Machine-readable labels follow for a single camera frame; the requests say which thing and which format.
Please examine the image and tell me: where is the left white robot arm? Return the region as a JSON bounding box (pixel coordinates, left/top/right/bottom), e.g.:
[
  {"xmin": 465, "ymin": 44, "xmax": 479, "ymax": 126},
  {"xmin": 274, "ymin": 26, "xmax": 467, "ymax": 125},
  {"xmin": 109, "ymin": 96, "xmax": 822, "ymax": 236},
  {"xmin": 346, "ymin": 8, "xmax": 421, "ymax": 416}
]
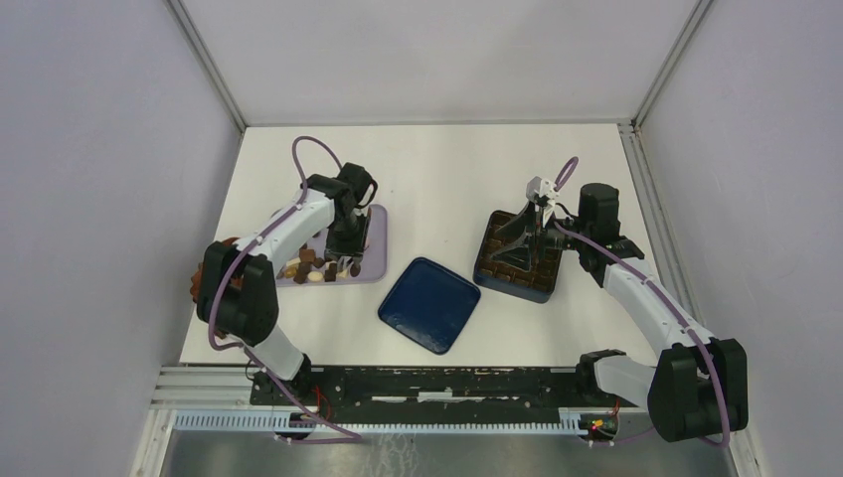
[{"xmin": 196, "ymin": 163, "xmax": 377, "ymax": 405}]

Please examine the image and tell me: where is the blue tin lid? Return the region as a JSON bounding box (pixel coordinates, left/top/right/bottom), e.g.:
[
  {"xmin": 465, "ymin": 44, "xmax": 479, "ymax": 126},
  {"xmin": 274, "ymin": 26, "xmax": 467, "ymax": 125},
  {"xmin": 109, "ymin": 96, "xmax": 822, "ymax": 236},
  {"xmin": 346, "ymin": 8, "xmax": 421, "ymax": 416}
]
[{"xmin": 377, "ymin": 256, "xmax": 481, "ymax": 356}]

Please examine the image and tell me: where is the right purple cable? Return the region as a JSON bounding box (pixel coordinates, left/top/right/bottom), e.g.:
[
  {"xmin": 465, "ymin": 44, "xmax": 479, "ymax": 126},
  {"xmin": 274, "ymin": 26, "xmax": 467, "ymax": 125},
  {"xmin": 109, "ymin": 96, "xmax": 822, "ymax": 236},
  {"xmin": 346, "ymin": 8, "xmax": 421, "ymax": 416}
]
[{"xmin": 553, "ymin": 156, "xmax": 733, "ymax": 449}]

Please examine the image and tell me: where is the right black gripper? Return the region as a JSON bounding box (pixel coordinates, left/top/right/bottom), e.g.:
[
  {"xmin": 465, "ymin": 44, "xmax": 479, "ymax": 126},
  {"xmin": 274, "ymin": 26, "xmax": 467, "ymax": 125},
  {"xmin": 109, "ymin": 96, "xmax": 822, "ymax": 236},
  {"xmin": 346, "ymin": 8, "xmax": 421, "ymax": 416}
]
[{"xmin": 490, "ymin": 199, "xmax": 590, "ymax": 272}]

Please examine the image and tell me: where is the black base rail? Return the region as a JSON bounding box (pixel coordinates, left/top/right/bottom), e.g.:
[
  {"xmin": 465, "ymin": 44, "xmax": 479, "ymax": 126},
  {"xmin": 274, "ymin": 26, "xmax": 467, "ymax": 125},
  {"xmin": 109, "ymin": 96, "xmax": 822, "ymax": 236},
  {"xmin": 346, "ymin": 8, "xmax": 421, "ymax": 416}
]
[{"xmin": 250, "ymin": 366, "xmax": 631, "ymax": 425}]

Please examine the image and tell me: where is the blue tin chocolate box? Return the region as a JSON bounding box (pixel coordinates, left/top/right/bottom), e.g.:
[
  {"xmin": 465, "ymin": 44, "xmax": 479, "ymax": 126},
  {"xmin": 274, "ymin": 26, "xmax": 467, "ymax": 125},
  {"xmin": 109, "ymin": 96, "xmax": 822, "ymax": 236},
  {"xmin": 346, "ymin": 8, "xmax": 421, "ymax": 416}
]
[{"xmin": 473, "ymin": 210, "xmax": 562, "ymax": 304}]

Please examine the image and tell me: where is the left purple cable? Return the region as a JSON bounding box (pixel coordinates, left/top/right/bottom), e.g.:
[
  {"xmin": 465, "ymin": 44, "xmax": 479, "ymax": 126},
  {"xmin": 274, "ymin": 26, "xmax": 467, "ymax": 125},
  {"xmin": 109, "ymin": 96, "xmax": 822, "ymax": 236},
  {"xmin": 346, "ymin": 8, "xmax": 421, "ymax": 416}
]
[{"xmin": 208, "ymin": 136, "xmax": 364, "ymax": 446}]

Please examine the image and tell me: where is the purple chocolate tray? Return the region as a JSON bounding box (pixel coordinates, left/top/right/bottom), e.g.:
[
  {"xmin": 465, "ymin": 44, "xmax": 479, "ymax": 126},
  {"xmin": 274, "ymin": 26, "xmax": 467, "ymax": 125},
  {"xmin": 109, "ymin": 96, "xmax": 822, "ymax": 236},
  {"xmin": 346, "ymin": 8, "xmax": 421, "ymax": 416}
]
[{"xmin": 275, "ymin": 204, "xmax": 389, "ymax": 288}]

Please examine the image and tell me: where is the brown crumpled cloth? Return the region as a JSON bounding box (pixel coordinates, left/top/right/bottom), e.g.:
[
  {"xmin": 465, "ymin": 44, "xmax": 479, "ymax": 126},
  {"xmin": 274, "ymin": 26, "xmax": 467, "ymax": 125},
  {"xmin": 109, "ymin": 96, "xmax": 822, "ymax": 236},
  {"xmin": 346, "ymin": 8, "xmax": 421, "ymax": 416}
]
[{"xmin": 190, "ymin": 237, "xmax": 239, "ymax": 304}]

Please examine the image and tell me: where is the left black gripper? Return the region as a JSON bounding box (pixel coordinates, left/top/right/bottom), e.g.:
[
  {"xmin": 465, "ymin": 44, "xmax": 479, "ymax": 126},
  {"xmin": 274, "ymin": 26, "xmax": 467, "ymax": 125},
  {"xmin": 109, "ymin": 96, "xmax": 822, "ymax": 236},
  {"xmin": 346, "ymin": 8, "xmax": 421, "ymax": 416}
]
[{"xmin": 324, "ymin": 210, "xmax": 370, "ymax": 266}]

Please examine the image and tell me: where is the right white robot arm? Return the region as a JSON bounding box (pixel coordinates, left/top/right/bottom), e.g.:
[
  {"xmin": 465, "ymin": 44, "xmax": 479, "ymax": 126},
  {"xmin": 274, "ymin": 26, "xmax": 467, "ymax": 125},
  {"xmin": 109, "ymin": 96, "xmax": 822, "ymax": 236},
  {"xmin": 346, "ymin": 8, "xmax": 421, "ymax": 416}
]
[{"xmin": 490, "ymin": 177, "xmax": 749, "ymax": 447}]

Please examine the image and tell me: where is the purple cable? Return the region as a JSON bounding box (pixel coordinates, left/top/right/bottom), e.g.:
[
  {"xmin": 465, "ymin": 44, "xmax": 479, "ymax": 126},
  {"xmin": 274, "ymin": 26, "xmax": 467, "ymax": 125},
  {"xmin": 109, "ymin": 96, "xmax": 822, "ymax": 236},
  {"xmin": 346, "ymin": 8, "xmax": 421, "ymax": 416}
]
[
  {"xmin": 208, "ymin": 136, "xmax": 364, "ymax": 446},
  {"xmin": 553, "ymin": 156, "xmax": 733, "ymax": 449}
]

